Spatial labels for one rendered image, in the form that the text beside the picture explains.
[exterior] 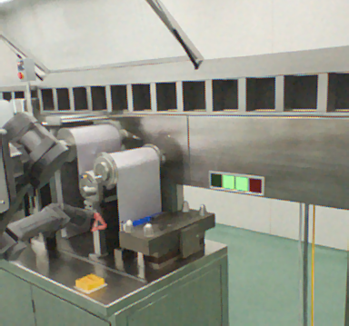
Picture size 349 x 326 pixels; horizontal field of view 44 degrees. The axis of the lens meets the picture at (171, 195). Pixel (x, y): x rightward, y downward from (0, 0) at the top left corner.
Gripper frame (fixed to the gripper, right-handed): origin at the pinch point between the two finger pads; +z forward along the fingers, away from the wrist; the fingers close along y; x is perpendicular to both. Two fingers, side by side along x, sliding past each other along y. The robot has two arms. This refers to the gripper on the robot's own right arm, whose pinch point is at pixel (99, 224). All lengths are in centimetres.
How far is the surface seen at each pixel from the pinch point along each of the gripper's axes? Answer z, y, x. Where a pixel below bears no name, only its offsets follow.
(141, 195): 16.1, 0.2, 16.6
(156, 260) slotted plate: 17.1, 17.7, -6.3
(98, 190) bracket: 0.2, -7.1, 12.8
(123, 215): 10.0, 0.2, 6.3
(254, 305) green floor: 183, -25, -17
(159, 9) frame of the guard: -17, 14, 77
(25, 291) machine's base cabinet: 0.4, -30.8, -34.2
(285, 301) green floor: 200, -11, -8
